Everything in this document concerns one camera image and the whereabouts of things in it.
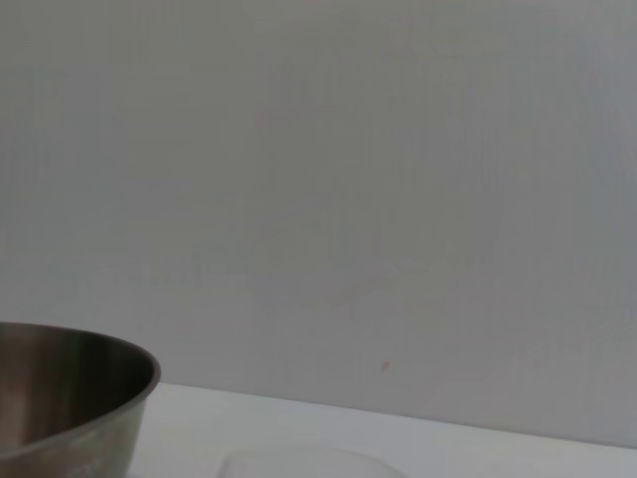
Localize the stainless steel mixing bowl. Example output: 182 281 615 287
0 322 162 478

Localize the clear plastic measuring cup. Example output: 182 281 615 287
220 444 410 478

